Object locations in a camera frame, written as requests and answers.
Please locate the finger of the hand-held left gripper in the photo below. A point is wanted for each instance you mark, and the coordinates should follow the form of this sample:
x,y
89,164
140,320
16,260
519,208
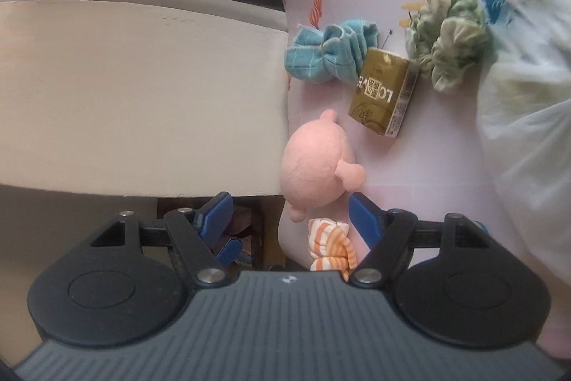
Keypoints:
x,y
229,252

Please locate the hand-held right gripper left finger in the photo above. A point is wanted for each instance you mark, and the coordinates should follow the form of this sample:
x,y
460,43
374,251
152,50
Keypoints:
x,y
214,216

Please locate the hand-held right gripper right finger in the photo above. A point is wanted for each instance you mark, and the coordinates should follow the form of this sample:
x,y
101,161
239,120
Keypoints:
x,y
366,221

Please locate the orange striped knotted cloth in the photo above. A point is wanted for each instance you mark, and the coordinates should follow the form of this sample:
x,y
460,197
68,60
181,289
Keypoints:
x,y
332,245

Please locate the pink plush toy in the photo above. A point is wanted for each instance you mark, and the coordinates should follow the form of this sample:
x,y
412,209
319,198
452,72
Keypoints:
x,y
312,162

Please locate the gold carton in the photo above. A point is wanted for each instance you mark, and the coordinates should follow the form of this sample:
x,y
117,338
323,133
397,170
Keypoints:
x,y
381,95

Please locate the teal checked towel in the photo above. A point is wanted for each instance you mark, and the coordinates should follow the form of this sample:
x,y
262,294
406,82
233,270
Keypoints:
x,y
321,50

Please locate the white plastic bag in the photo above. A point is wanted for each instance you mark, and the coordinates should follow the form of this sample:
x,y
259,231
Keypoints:
x,y
526,117

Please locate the green floral scrunchie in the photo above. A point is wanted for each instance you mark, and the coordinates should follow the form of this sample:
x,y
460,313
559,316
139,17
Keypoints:
x,y
450,37

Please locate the pink printed tablecloth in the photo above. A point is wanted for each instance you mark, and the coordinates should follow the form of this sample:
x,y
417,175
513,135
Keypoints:
x,y
424,166

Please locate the beige box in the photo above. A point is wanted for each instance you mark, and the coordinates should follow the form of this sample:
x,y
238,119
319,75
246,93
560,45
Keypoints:
x,y
134,95

